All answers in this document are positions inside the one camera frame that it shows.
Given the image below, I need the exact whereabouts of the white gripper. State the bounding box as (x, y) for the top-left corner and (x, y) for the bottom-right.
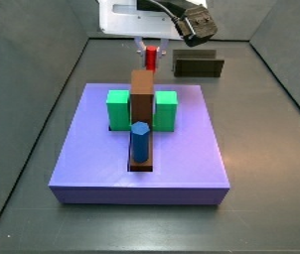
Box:
(95, 0), (209, 65)

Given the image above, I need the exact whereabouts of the red hexagonal peg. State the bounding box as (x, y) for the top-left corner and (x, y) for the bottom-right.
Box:
(146, 46), (157, 72)

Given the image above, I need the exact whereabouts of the purple board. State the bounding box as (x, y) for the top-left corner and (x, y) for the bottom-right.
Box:
(50, 83), (229, 204)

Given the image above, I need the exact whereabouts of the black U-shaped holder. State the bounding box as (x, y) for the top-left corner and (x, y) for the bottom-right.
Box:
(173, 50), (225, 77)

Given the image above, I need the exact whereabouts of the brown rectangular block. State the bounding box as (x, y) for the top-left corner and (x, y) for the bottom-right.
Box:
(129, 70), (154, 172)

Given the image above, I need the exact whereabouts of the left green block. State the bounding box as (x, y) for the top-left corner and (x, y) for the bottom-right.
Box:
(106, 90), (130, 131)

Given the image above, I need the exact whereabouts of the green block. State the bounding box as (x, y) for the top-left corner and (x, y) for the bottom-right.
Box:
(106, 90), (130, 131)
(154, 91), (178, 132)

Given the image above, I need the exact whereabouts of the right green block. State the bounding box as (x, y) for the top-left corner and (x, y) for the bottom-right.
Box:
(154, 91), (178, 132)

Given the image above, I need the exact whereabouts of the blue hexagonal peg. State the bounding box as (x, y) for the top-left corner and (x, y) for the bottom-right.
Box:
(131, 121), (150, 163)

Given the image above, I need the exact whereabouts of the black camera cable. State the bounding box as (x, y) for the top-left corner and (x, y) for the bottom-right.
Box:
(143, 0), (188, 25)

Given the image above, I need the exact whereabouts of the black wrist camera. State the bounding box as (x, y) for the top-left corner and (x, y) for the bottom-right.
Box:
(177, 5), (218, 47)

